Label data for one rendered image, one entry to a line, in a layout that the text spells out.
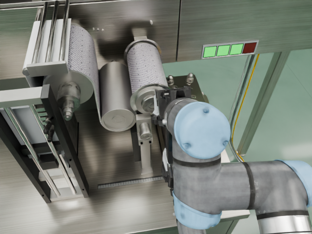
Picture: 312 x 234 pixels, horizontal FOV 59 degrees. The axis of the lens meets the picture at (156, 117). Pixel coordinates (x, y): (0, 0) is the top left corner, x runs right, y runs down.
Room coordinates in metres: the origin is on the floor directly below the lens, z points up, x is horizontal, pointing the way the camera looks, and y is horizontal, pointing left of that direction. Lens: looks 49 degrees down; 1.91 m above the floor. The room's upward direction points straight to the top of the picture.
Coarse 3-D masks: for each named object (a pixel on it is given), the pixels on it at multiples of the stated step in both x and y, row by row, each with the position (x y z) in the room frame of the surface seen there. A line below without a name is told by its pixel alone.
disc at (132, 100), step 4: (148, 84) 0.65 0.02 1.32; (152, 84) 0.65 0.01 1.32; (156, 84) 0.65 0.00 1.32; (160, 84) 0.65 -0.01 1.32; (140, 88) 0.64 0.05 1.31; (144, 88) 0.64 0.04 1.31; (148, 88) 0.64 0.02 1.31; (160, 88) 0.65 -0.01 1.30; (164, 88) 0.65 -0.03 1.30; (168, 88) 0.66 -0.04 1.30; (136, 92) 0.64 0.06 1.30; (140, 92) 0.64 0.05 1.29; (132, 96) 0.64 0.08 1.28; (136, 96) 0.64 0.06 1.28; (132, 100) 0.64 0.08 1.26; (132, 104) 0.64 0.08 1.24; (132, 108) 0.64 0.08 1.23; (136, 112) 0.64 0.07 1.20; (140, 112) 0.64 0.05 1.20
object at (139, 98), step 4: (152, 88) 0.65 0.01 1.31; (156, 88) 0.65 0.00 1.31; (144, 92) 0.63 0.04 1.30; (148, 92) 0.63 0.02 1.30; (152, 92) 0.64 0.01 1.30; (140, 96) 0.63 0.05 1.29; (144, 96) 0.63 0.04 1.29; (136, 100) 0.63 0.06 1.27; (140, 100) 0.63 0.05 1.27; (136, 104) 0.63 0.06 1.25; (140, 104) 0.63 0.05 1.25; (136, 108) 0.63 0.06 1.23; (140, 108) 0.63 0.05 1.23; (144, 112) 0.63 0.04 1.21; (148, 112) 0.63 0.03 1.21
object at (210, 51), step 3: (207, 48) 1.01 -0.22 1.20; (210, 48) 1.01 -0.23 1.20; (213, 48) 1.01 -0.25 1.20; (207, 51) 1.01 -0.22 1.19; (210, 51) 1.01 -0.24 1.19; (213, 51) 1.01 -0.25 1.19; (204, 54) 1.00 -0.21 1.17; (207, 54) 1.01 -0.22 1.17; (210, 54) 1.01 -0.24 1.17; (213, 54) 1.01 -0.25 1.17
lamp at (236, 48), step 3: (234, 45) 1.02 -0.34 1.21; (237, 45) 1.03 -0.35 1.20; (240, 45) 1.03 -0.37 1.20; (231, 48) 1.02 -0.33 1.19; (234, 48) 1.03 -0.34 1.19; (237, 48) 1.03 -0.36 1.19; (240, 48) 1.03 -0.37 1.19; (231, 51) 1.02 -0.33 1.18; (234, 51) 1.03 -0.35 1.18; (237, 51) 1.03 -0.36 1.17; (240, 51) 1.03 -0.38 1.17
